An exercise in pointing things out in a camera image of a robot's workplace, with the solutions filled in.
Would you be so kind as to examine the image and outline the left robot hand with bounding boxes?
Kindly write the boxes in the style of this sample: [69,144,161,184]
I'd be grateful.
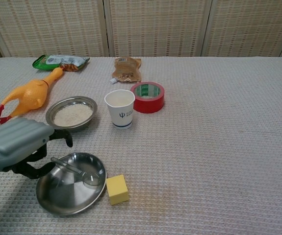
[0,117,74,181]

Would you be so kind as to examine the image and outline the metal spoon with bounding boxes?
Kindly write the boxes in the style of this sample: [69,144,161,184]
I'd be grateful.
[51,157,101,188]

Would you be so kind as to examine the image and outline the steel bowl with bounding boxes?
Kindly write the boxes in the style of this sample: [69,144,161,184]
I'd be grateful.
[45,95,98,133]

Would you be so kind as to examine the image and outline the white paper cup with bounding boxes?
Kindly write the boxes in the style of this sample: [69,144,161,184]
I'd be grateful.
[104,89,135,130]

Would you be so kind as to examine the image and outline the yellow rubber chicken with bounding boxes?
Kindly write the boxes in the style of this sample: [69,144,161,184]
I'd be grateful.
[0,68,64,125]

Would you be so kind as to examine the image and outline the shallow steel plate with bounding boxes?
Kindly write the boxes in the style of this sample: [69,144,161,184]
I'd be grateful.
[35,152,107,216]

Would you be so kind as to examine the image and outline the green snack bag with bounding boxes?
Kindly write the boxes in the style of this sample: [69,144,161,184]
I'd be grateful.
[32,54,90,72]

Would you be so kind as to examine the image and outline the yellow cube block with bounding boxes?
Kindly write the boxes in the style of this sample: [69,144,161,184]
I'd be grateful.
[105,174,130,206]

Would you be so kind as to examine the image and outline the brown spout pouch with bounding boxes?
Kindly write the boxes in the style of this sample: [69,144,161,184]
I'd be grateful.
[110,57,142,85]

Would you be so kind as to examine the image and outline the red tape roll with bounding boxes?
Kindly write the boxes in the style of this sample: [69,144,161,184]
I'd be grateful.
[130,81,165,114]

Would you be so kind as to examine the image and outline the woven bamboo folding screen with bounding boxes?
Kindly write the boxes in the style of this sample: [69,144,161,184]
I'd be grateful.
[0,0,282,58]

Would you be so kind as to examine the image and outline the white woven tablecloth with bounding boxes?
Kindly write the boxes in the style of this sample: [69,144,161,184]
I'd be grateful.
[0,56,282,235]

